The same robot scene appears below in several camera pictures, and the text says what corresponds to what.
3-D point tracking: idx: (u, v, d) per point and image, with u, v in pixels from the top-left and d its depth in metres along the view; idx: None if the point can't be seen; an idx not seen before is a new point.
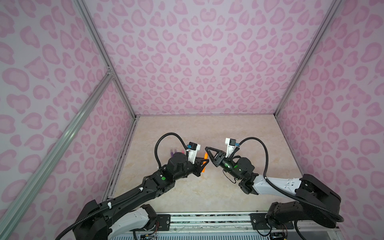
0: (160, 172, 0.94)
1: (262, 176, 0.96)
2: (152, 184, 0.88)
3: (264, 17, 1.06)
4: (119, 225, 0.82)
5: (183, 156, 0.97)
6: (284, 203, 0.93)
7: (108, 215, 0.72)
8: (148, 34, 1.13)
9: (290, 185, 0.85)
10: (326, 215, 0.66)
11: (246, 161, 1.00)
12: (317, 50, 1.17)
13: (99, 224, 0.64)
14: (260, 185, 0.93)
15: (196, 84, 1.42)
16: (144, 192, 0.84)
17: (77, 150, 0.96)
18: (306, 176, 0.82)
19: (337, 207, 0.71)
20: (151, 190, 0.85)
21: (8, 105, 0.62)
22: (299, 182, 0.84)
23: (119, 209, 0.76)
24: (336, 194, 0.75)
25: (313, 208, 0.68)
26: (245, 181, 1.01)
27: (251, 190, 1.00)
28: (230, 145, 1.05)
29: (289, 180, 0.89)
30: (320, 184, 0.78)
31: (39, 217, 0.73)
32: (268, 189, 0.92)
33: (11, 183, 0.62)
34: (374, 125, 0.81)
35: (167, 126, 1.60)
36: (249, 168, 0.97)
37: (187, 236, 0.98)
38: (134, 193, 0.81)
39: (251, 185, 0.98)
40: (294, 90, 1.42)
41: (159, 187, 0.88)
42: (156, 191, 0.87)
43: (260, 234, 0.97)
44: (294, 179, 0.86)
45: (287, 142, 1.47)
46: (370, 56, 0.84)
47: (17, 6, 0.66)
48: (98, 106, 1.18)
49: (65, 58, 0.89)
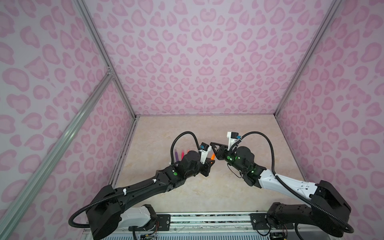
0: (172, 167, 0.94)
1: (270, 173, 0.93)
2: (165, 177, 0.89)
3: (264, 17, 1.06)
4: (126, 216, 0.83)
5: (197, 154, 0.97)
6: (287, 205, 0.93)
7: (123, 201, 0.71)
8: (148, 35, 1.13)
9: (304, 188, 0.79)
10: (336, 223, 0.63)
11: (245, 150, 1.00)
12: (317, 50, 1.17)
13: (113, 209, 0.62)
14: (268, 180, 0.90)
15: (196, 84, 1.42)
16: (157, 184, 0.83)
17: (77, 150, 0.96)
18: (323, 183, 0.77)
19: (346, 216, 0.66)
20: (164, 183, 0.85)
21: (8, 105, 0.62)
22: (314, 187, 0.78)
23: (132, 197, 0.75)
24: (348, 206, 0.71)
25: (323, 214, 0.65)
26: (248, 173, 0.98)
27: (254, 183, 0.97)
28: (231, 138, 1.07)
29: (303, 182, 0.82)
30: (336, 193, 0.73)
31: (39, 217, 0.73)
32: (277, 186, 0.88)
33: (11, 183, 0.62)
34: (374, 125, 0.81)
35: (167, 126, 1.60)
36: (248, 155, 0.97)
37: (187, 236, 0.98)
38: (147, 184, 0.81)
39: (256, 178, 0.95)
40: (294, 90, 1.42)
41: (171, 181, 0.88)
42: (168, 184, 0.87)
43: (260, 234, 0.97)
44: (309, 183, 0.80)
45: (287, 142, 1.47)
46: (370, 56, 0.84)
47: (17, 6, 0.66)
48: (98, 106, 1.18)
49: (65, 58, 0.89)
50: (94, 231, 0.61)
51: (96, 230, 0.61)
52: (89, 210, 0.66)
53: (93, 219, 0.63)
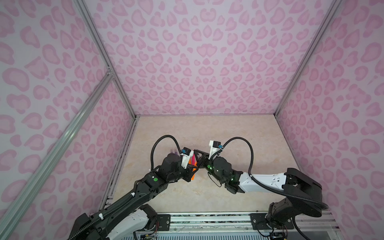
0: (152, 173, 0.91)
1: (247, 175, 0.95)
2: (145, 187, 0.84)
3: (264, 17, 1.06)
4: (117, 231, 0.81)
5: (177, 156, 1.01)
6: (279, 202, 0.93)
7: (101, 226, 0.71)
8: (148, 35, 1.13)
9: (277, 181, 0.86)
10: (309, 204, 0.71)
11: (221, 161, 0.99)
12: (317, 50, 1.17)
13: (92, 237, 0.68)
14: (246, 183, 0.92)
15: (196, 84, 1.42)
16: (136, 197, 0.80)
17: (77, 150, 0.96)
18: (290, 170, 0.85)
19: (318, 195, 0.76)
20: (144, 194, 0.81)
21: (8, 105, 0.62)
22: (284, 178, 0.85)
23: (112, 218, 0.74)
24: (317, 183, 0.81)
25: (298, 200, 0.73)
26: (229, 181, 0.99)
27: (237, 190, 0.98)
28: (213, 147, 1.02)
29: (274, 175, 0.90)
30: (303, 176, 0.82)
31: (39, 217, 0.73)
32: (255, 186, 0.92)
33: (11, 183, 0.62)
34: (374, 125, 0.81)
35: (167, 126, 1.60)
36: (225, 166, 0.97)
37: (187, 236, 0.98)
38: (124, 201, 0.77)
39: (237, 185, 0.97)
40: (294, 90, 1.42)
41: (152, 189, 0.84)
42: (150, 193, 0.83)
43: (261, 234, 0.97)
44: (279, 174, 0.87)
45: (287, 142, 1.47)
46: (370, 56, 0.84)
47: (17, 6, 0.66)
48: (98, 106, 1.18)
49: (65, 58, 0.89)
50: None
51: None
52: None
53: None
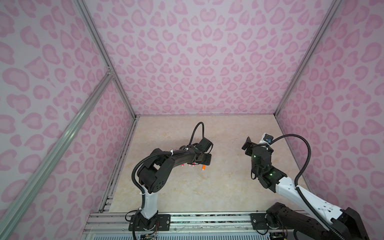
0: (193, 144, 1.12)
1: (291, 181, 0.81)
2: (192, 148, 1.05)
3: (264, 17, 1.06)
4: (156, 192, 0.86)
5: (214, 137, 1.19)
6: (294, 211, 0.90)
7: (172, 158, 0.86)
8: (148, 34, 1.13)
9: (326, 209, 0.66)
10: None
11: (262, 149, 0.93)
12: (317, 51, 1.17)
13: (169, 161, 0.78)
14: (286, 189, 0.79)
15: (196, 83, 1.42)
16: (188, 152, 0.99)
17: (77, 150, 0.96)
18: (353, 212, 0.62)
19: None
20: (192, 151, 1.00)
21: (8, 105, 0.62)
22: (338, 213, 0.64)
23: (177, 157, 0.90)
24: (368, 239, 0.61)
25: None
26: (264, 173, 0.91)
27: (269, 185, 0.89)
28: (263, 139, 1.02)
29: (327, 202, 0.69)
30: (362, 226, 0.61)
31: (39, 217, 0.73)
32: (294, 197, 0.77)
33: (11, 183, 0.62)
34: (374, 126, 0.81)
35: (167, 126, 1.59)
36: (264, 155, 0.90)
37: (187, 236, 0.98)
38: (182, 150, 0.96)
39: (272, 181, 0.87)
40: (294, 90, 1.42)
41: (197, 151, 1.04)
42: (195, 154, 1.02)
43: (260, 234, 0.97)
44: (335, 206, 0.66)
45: (288, 142, 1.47)
46: (370, 56, 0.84)
47: (17, 6, 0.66)
48: (98, 106, 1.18)
49: (65, 58, 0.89)
50: (153, 183, 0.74)
51: (155, 181, 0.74)
52: (143, 170, 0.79)
53: (149, 175, 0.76)
